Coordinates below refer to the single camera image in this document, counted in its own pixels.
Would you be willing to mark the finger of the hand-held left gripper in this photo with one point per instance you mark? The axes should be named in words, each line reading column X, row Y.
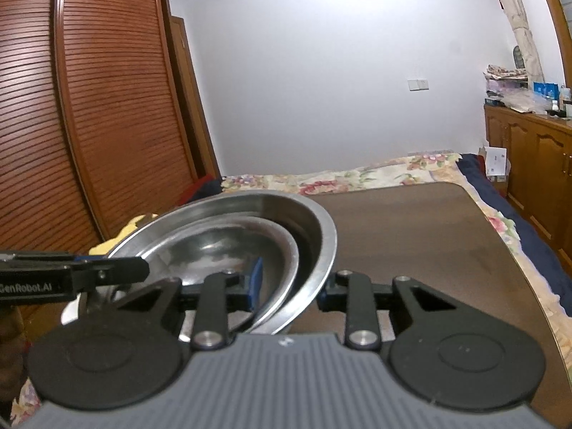
column 87, row 259
column 116, row 272

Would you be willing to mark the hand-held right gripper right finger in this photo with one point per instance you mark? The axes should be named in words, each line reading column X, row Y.
column 333, row 297

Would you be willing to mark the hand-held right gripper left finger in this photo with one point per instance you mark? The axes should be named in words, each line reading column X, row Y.
column 257, row 279

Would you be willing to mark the medium stainless steel bowl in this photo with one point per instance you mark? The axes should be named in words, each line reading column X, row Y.
column 214, row 250

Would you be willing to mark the large stainless steel bowl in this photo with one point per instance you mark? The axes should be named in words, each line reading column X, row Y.
column 308, row 232

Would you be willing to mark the yellow plush toy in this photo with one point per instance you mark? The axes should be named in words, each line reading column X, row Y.
column 129, row 229

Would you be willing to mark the dark navy cloth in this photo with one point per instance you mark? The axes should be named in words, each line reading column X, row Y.
column 215, row 185

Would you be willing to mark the red cloth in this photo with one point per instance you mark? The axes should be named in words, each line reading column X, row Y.
column 194, row 192

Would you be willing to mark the floral bed blanket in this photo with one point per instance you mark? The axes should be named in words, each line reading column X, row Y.
column 339, row 178

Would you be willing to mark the louvered wooden wardrobe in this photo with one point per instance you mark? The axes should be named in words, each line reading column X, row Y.
column 111, row 120

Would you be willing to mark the brown wooden door panel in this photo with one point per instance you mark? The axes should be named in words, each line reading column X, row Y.
column 192, row 107

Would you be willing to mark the dark blue bedsheet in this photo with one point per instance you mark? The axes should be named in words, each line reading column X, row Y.
column 514, row 219

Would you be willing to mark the white paper box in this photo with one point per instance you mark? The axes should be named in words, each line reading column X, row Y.
column 496, row 161

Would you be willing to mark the wooden sideboard cabinet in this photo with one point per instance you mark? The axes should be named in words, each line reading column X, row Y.
column 536, row 165

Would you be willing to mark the clear plastic bags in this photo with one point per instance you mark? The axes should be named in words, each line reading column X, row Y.
column 520, row 103

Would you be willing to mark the clutter on sideboard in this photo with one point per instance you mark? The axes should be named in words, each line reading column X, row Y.
column 502, row 81

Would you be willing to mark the blue box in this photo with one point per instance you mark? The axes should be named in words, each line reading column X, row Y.
column 545, row 90

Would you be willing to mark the cluster of small bottles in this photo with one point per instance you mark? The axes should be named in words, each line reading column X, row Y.
column 562, row 105

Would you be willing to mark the grey round ornament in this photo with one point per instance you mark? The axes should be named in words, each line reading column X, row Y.
column 518, row 58

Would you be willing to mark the cream patterned curtain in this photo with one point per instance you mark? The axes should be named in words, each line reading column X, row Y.
column 520, row 27

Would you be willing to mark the white wall switch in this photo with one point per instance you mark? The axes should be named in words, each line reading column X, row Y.
column 418, row 84

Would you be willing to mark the wooden window frame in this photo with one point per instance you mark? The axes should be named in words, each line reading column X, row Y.
column 558, row 22

